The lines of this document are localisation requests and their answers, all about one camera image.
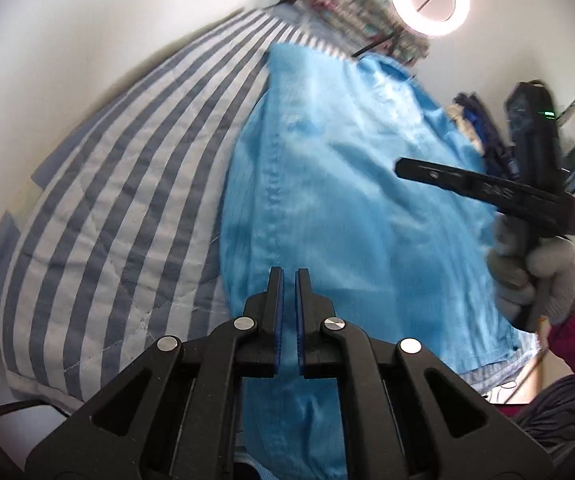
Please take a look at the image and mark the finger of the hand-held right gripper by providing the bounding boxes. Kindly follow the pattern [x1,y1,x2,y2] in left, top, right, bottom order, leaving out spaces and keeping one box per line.
[396,157,478,197]

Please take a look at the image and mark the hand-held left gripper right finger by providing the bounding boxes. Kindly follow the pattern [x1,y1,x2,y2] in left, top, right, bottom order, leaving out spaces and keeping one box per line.
[295,267,553,480]

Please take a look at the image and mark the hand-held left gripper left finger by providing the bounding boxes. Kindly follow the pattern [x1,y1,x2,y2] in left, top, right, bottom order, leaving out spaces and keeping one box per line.
[25,266,284,480]

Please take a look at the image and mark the light blue work garment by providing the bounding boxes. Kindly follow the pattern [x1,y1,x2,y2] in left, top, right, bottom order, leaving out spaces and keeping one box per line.
[219,42,533,480]

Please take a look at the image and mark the person's right hand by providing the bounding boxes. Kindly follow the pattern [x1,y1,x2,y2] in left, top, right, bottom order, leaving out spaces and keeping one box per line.
[487,216,575,327]

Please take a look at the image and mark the navy padded jacket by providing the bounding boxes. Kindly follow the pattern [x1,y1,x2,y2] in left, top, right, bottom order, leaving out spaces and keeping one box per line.
[450,91,518,178]

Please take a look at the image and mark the black tripod stand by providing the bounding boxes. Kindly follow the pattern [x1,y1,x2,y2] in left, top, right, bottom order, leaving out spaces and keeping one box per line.
[351,30,403,59]

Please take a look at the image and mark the blue white striped quilt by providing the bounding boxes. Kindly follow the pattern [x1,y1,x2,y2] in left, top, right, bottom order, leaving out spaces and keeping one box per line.
[0,7,541,413]

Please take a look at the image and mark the person's grey striped pants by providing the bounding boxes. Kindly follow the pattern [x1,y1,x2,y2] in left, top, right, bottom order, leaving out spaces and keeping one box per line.
[512,375,575,461]

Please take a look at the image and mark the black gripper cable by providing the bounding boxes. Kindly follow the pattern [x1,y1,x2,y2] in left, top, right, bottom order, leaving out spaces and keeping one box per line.
[0,399,69,425]

